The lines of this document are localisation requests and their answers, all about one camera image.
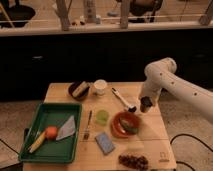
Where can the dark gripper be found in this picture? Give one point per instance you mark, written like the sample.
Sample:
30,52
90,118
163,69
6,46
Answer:
145,104

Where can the green plastic cup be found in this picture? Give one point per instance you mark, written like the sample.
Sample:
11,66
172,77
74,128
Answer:
102,117

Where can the white paper cup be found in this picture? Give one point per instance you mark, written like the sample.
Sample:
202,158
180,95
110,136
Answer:
100,87

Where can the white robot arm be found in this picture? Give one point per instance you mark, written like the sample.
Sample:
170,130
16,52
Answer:
161,75

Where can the orange bowl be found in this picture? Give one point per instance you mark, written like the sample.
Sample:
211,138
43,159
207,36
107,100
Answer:
116,128

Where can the green item in bowl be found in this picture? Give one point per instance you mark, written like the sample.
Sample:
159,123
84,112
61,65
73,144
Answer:
128,128

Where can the wooden table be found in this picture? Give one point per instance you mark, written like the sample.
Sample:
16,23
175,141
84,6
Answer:
152,142

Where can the blue sponge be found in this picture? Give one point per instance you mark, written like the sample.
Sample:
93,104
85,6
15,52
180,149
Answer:
105,143

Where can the bunch of dark grapes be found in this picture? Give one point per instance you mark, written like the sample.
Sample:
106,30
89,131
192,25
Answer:
130,161

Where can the metal fork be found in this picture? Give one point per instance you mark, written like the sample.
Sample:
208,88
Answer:
87,131

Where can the grey folded cloth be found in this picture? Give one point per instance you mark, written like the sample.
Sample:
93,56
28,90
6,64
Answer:
67,129

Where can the green plastic tray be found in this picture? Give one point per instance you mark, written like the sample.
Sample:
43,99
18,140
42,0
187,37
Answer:
52,151

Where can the orange fruit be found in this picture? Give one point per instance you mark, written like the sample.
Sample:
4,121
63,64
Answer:
51,132

